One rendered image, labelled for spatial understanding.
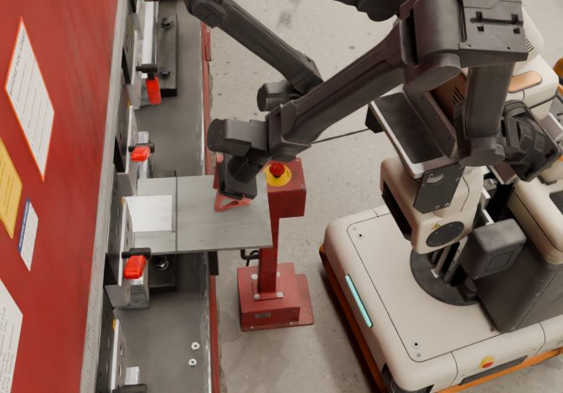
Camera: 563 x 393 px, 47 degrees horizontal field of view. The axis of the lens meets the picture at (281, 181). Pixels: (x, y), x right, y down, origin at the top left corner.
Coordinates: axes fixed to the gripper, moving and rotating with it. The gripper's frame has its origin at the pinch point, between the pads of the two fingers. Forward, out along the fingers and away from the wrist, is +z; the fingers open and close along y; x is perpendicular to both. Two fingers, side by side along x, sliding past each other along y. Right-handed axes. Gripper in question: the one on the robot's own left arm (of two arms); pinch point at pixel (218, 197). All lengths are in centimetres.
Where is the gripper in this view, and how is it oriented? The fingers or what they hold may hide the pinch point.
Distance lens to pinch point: 127.3
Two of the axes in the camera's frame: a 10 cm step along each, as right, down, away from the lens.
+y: 1.0, 7.8, -6.1
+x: 8.5, 2.5, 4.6
